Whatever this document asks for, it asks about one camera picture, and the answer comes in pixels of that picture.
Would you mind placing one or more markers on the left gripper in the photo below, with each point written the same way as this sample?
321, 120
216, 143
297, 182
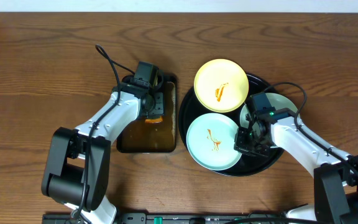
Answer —
158, 106

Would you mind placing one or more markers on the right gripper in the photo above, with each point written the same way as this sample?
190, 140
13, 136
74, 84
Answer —
240, 145

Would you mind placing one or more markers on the light blue plate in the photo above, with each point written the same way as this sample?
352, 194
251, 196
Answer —
210, 141
276, 100

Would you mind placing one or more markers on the light blue front plate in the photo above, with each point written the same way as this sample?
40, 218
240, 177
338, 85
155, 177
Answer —
210, 141

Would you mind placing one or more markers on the green orange sponge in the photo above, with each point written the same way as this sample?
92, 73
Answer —
155, 120

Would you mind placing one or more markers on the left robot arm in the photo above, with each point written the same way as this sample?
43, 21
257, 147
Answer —
77, 169

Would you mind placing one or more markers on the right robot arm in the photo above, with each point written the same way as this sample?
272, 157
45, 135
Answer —
335, 172

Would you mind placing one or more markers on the black rectangular water tray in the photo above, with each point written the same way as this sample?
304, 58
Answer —
140, 137

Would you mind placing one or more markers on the yellow plate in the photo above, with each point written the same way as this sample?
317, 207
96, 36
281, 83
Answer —
221, 85

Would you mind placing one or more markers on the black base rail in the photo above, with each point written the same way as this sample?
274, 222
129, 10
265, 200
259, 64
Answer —
142, 218

